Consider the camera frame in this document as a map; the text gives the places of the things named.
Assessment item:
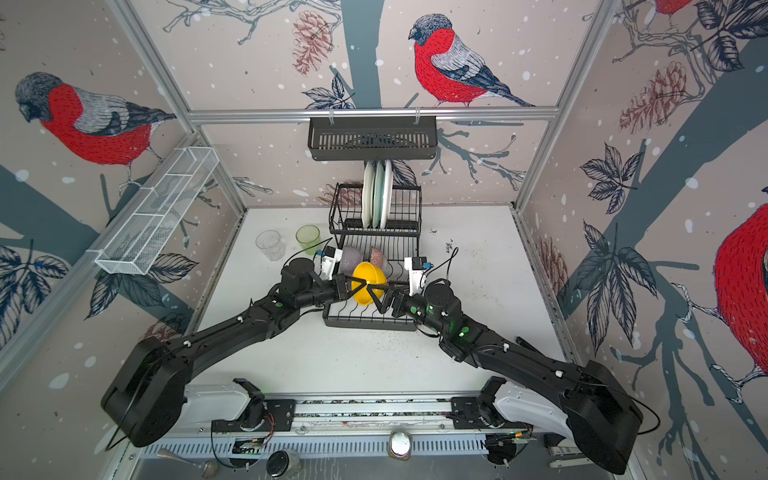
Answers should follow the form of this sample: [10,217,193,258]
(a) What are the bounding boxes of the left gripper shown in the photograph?
[296,273,367,310]

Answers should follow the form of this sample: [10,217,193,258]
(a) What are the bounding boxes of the yellow ceramic bowl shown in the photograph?
[351,262,387,306]

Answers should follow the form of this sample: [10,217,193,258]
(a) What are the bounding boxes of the pink floral pattern bowl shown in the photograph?
[369,247,386,269]

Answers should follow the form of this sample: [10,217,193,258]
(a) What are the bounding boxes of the green glass tumbler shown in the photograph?
[295,224,321,257]

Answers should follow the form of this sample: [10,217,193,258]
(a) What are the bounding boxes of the clear glass tumbler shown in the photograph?
[255,230,285,262]

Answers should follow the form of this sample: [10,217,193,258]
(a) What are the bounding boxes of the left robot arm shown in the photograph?
[100,258,367,447]

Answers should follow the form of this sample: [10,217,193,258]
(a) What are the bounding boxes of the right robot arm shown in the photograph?
[366,283,643,475]

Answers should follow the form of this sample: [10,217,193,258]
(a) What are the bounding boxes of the black two-tier dish rack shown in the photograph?
[323,183,422,332]

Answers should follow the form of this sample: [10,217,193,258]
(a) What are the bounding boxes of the lilac ceramic bowl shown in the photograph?
[339,247,363,276]

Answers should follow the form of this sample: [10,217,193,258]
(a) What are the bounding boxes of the white plate left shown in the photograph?
[362,161,376,229]

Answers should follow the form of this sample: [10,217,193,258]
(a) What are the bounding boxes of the white plate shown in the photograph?
[380,160,394,229]
[362,161,376,229]

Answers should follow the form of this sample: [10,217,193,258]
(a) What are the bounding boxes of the pale green plate middle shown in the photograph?
[372,161,386,229]

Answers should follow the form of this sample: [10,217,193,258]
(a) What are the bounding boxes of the white plate right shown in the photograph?
[380,160,394,229]

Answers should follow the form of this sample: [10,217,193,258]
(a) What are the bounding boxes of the small metal cup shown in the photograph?
[387,430,413,461]

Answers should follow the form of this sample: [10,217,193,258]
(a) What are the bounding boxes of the round metal can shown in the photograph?
[266,449,302,480]

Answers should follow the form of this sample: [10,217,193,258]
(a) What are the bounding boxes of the grey stapler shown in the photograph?
[543,433,591,469]

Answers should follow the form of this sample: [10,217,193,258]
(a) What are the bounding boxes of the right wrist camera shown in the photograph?
[403,256,432,295]

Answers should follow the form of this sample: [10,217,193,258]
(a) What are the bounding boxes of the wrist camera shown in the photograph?
[320,246,343,280]
[403,256,432,295]

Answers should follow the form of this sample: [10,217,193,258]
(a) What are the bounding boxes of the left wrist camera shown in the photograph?
[320,246,343,280]

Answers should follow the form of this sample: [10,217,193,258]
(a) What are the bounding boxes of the aluminium mounting rail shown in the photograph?
[164,384,572,438]

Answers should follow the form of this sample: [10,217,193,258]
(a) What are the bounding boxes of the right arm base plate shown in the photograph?
[446,397,511,430]

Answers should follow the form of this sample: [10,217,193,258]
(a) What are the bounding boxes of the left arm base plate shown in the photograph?
[211,399,297,434]

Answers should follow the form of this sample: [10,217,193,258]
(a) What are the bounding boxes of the black hanging wall basket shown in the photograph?
[307,116,438,161]

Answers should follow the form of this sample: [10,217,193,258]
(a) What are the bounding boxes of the horizontal aluminium frame bar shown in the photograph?
[187,106,560,126]

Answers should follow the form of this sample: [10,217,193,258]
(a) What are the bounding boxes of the white wire mesh shelf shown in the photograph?
[95,146,219,275]

